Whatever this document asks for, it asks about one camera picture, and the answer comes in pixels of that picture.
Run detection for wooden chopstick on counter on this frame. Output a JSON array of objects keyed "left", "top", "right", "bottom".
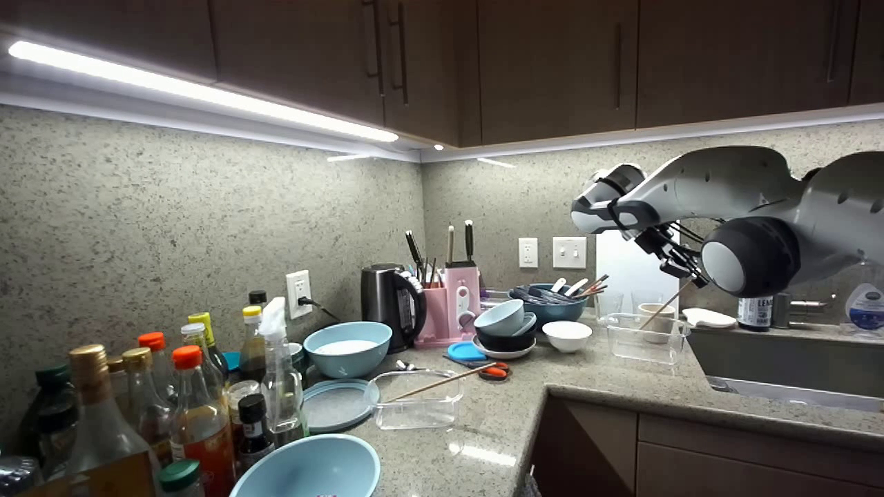
[{"left": 380, "top": 366, "right": 478, "bottom": 403}]

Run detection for wooden chopstick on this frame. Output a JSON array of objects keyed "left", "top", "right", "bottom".
[
  {"left": 380, "top": 366, "right": 478, "bottom": 403},
  {"left": 637, "top": 289, "right": 679, "bottom": 327}
]

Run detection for dark green bottle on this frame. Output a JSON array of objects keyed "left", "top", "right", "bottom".
[{"left": 17, "top": 366, "right": 78, "bottom": 474}]

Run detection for white wall outlet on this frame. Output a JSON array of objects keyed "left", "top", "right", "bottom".
[{"left": 284, "top": 269, "right": 311, "bottom": 319}]

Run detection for large dark blue bowl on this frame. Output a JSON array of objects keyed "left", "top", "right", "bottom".
[{"left": 511, "top": 280, "right": 586, "bottom": 322}]

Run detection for red cap sauce bottle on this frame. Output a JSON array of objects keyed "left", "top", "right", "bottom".
[{"left": 170, "top": 345, "right": 234, "bottom": 497}]

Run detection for white light switch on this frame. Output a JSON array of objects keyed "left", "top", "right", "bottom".
[{"left": 516, "top": 236, "right": 539, "bottom": 269}]

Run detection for light blue plate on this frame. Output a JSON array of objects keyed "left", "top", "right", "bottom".
[{"left": 303, "top": 380, "right": 377, "bottom": 434}]

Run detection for black electric kettle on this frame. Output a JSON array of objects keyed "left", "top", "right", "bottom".
[{"left": 361, "top": 264, "right": 424, "bottom": 351}]

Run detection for clear spray bottle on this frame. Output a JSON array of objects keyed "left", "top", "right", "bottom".
[{"left": 256, "top": 296, "right": 306, "bottom": 445}]

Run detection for clear glass bowl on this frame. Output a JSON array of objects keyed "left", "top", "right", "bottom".
[{"left": 603, "top": 311, "right": 691, "bottom": 365}]

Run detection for blue lid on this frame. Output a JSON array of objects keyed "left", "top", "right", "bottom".
[{"left": 444, "top": 341, "right": 487, "bottom": 365}]

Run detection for small white bowl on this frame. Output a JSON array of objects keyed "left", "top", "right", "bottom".
[{"left": 540, "top": 319, "right": 590, "bottom": 352}]

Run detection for green cap bottle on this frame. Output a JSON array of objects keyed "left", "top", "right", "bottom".
[{"left": 161, "top": 457, "right": 203, "bottom": 497}]

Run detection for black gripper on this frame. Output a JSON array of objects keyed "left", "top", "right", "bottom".
[{"left": 636, "top": 225, "right": 706, "bottom": 287}]

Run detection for blue soap bottle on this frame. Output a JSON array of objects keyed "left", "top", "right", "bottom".
[{"left": 846, "top": 285, "right": 884, "bottom": 331}]

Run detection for pink knife block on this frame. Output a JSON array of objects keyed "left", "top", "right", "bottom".
[{"left": 405, "top": 220, "right": 480, "bottom": 348}]

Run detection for white double switch plate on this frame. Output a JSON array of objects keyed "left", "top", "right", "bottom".
[{"left": 551, "top": 236, "right": 586, "bottom": 267}]

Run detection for light blue back bowl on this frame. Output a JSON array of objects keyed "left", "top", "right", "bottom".
[{"left": 303, "top": 319, "right": 391, "bottom": 378}]

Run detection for clear rectangular container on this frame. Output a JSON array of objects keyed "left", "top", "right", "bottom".
[{"left": 372, "top": 369, "right": 464, "bottom": 431}]

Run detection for black cap soy bottle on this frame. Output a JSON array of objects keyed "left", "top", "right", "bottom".
[{"left": 238, "top": 395, "right": 272, "bottom": 468}]

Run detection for stacked grey black bowls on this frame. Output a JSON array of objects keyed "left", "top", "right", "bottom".
[{"left": 474, "top": 297, "right": 536, "bottom": 358}]

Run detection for dark jar white label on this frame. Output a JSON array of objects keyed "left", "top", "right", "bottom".
[{"left": 738, "top": 296, "right": 772, "bottom": 331}]

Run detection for amber glass bottle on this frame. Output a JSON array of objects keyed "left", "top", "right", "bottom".
[{"left": 63, "top": 345, "right": 156, "bottom": 497}]

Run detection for light blue bowl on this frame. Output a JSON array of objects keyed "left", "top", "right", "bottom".
[
  {"left": 303, "top": 319, "right": 391, "bottom": 378},
  {"left": 228, "top": 434, "right": 380, "bottom": 497}
]

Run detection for light blue front bowl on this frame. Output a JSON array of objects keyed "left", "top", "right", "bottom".
[{"left": 228, "top": 434, "right": 380, "bottom": 497}]

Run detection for yellow cap oil bottle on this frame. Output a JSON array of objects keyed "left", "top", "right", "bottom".
[{"left": 239, "top": 307, "right": 266, "bottom": 380}]

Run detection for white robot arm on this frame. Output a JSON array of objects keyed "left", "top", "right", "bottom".
[{"left": 571, "top": 145, "right": 884, "bottom": 297}]

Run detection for white cutting board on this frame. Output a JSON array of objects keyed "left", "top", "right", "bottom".
[{"left": 597, "top": 231, "right": 679, "bottom": 314}]

